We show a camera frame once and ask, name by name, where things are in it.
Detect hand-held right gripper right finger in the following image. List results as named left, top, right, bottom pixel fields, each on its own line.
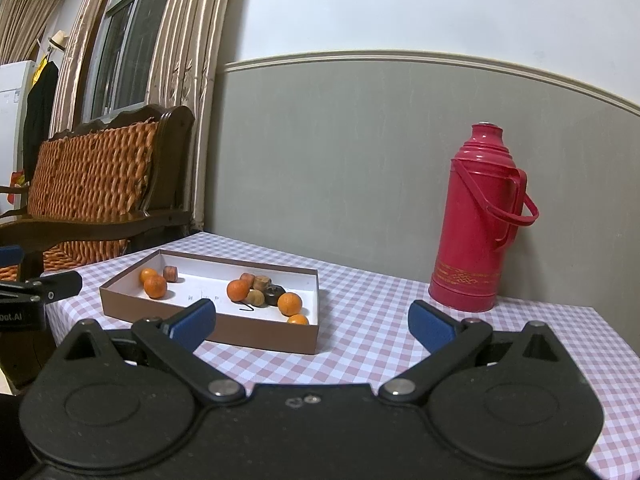
left=378, top=300, right=573, bottom=403

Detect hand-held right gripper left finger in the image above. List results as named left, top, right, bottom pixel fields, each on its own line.
left=59, top=298, right=247, bottom=403

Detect brown cardboard box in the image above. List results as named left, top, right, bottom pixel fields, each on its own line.
left=99, top=248, right=321, bottom=356

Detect orange woven seat cushion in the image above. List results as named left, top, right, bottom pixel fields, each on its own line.
left=0, top=238, right=132, bottom=282

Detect pink checked tablecloth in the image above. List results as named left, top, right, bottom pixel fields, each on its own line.
left=42, top=231, right=640, bottom=480

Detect red thermos flask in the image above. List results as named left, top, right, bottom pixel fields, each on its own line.
left=428, top=121, right=541, bottom=313

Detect orange woven back cushion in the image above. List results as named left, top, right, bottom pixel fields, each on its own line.
left=24, top=119, right=162, bottom=221

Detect white refrigerator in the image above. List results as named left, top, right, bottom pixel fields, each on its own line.
left=0, top=60, right=38, bottom=213

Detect dark hanging coat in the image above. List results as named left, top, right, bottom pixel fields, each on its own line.
left=22, top=62, right=60, bottom=183

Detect dark wooden chair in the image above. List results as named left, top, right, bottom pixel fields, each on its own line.
left=0, top=104, right=197, bottom=391

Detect window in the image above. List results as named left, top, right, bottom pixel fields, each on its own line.
left=82, top=0, right=181, bottom=121

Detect striped beige curtain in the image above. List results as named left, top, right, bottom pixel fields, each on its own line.
left=50, top=0, right=126, bottom=133
left=145, top=0, right=236, bottom=233

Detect plain beige curtain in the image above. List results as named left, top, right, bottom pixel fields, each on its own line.
left=0, top=0, right=73, bottom=53

